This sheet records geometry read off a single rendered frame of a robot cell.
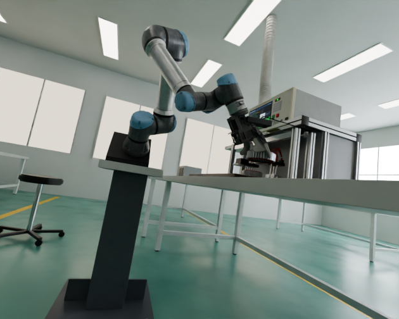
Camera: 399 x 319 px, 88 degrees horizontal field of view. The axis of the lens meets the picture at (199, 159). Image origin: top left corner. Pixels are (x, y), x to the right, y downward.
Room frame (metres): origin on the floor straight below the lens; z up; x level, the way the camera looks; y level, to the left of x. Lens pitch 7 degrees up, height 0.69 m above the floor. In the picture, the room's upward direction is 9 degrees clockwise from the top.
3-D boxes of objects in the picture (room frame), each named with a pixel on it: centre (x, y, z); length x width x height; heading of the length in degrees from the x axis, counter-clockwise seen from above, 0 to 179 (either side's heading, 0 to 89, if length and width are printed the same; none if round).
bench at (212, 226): (3.57, 0.35, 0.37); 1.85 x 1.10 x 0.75; 20
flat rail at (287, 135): (1.30, -0.35, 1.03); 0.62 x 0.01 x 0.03; 20
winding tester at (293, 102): (1.36, -0.57, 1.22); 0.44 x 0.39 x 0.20; 20
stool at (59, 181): (2.01, 1.44, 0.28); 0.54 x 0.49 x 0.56; 110
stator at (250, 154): (0.82, -0.24, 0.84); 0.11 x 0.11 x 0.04
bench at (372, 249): (4.22, -2.76, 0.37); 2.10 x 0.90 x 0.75; 20
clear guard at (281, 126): (1.09, -0.33, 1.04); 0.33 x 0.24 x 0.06; 110
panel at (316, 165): (1.35, -0.50, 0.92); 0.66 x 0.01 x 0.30; 20
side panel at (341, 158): (1.09, -0.75, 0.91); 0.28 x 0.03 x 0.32; 110
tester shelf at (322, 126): (1.37, -0.56, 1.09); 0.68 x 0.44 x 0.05; 20
